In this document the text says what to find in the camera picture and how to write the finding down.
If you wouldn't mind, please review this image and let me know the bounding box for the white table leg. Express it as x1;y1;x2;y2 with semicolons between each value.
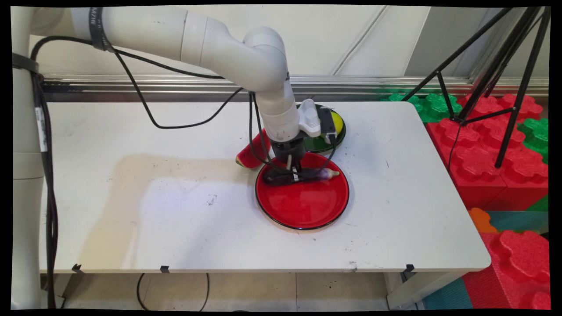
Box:
386;271;467;310

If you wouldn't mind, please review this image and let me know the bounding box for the red round plate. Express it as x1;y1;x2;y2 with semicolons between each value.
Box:
255;152;350;230

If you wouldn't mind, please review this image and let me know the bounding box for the green foam block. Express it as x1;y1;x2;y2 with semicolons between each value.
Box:
517;117;549;164
380;90;463;123

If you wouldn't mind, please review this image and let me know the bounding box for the green round plate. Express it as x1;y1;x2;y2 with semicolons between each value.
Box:
296;104;346;154

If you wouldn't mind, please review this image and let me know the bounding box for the black camera tripod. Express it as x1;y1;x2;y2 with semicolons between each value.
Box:
402;6;551;169

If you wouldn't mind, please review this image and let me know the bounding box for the large red foam block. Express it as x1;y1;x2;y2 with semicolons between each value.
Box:
426;93;549;211

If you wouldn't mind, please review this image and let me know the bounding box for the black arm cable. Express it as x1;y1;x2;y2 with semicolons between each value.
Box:
30;35;245;130

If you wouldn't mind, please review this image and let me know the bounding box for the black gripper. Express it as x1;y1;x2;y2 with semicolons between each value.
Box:
270;132;306;182

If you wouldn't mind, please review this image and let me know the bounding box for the black floor cable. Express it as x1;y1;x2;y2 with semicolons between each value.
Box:
136;273;211;312

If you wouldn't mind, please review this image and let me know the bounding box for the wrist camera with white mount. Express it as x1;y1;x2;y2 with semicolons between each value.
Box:
298;98;338;144

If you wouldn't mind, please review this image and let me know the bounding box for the dark purple toy eggplant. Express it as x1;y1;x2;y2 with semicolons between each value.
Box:
263;168;341;186

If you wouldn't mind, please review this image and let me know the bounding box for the red watermelon slice toy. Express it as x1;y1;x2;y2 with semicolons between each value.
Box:
236;129;272;169

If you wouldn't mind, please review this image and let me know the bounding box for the teal foam mat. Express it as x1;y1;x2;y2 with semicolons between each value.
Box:
486;210;549;234
422;276;474;310

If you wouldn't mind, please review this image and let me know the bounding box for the black cable bundle along column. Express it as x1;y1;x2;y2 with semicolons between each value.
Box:
30;72;59;309

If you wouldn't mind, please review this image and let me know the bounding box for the aluminium wall rail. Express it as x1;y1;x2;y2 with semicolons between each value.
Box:
42;74;549;103

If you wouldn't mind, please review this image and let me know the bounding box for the black arm strap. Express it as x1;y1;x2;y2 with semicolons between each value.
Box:
12;52;40;74
89;7;115;53

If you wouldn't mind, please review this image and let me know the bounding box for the orange foam block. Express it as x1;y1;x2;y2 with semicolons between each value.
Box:
467;207;499;233

